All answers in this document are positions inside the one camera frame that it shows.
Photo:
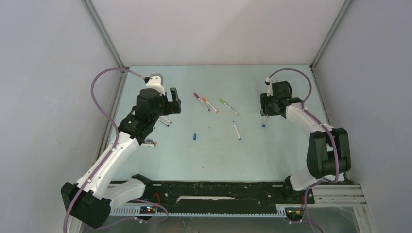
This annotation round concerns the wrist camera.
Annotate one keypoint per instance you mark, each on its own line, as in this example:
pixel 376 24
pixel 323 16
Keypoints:
pixel 155 81
pixel 269 82

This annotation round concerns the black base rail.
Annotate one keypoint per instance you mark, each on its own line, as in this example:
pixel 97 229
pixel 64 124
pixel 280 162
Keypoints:
pixel 222 197

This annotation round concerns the purple cap marker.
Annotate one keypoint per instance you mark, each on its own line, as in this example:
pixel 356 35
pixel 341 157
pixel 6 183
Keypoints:
pixel 201 101

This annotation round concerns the green red marker cluster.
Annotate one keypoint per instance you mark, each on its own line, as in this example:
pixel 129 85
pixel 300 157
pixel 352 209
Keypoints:
pixel 149 143

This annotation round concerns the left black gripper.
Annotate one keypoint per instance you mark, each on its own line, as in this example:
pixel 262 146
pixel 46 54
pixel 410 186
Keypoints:
pixel 171 107

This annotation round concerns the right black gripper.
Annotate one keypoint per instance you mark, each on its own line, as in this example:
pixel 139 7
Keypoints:
pixel 265 109

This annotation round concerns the light blue marker body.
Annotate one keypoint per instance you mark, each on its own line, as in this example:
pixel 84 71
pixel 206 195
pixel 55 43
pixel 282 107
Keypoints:
pixel 237 131

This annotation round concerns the green cap marker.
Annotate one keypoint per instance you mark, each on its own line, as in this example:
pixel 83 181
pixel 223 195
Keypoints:
pixel 228 106

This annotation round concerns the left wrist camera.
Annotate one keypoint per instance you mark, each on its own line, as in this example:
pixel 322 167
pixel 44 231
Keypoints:
pixel 155 81

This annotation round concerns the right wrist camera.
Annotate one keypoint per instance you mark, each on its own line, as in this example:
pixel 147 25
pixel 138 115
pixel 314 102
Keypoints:
pixel 269 82

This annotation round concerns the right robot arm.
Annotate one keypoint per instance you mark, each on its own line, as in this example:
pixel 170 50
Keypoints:
pixel 328 153

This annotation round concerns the orange cap marker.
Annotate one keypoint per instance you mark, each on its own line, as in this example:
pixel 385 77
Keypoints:
pixel 210 105

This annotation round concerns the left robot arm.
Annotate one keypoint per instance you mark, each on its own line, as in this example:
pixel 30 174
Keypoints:
pixel 88 199

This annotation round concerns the red cap marker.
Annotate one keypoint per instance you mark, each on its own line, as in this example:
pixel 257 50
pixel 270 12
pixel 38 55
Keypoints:
pixel 166 120

